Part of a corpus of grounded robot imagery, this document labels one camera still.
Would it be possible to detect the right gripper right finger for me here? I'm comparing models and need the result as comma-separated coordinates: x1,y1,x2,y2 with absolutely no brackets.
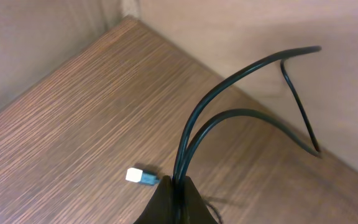
178,176,218,224

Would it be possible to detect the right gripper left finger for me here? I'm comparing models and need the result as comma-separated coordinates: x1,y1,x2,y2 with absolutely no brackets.
134,175,175,224

